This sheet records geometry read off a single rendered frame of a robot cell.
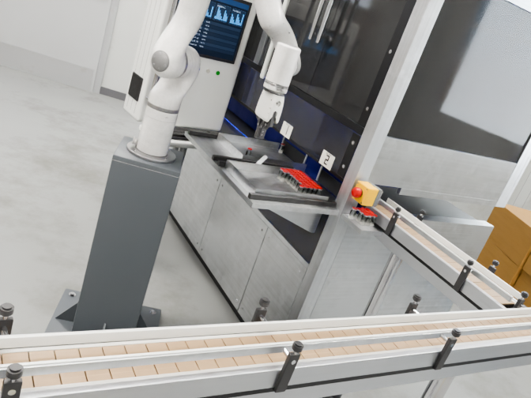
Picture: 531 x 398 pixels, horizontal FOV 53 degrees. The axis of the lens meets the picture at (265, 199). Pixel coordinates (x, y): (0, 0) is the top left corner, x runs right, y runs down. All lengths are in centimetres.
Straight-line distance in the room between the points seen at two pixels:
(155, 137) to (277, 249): 79
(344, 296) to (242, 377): 143
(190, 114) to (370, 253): 115
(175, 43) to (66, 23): 421
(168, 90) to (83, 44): 411
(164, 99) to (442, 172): 118
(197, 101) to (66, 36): 349
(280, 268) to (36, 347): 159
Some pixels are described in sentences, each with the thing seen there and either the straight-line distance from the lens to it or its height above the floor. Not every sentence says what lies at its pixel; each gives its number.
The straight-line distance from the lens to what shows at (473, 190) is 258.
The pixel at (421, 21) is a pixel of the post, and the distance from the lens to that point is 198.
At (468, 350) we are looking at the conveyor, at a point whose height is 93.
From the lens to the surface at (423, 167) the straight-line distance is 226.
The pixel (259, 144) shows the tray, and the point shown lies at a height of 89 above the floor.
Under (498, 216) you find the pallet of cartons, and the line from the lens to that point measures 439.
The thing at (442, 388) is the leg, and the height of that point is 76.
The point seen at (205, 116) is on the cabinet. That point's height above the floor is 88.
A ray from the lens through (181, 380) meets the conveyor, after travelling 94.
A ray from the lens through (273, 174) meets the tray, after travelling 223.
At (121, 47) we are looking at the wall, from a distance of 605.
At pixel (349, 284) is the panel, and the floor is 54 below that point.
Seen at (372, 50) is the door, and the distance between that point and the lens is 213.
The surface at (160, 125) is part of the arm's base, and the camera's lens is 200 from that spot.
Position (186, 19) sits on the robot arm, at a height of 138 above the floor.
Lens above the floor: 155
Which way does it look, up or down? 20 degrees down
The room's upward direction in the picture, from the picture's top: 20 degrees clockwise
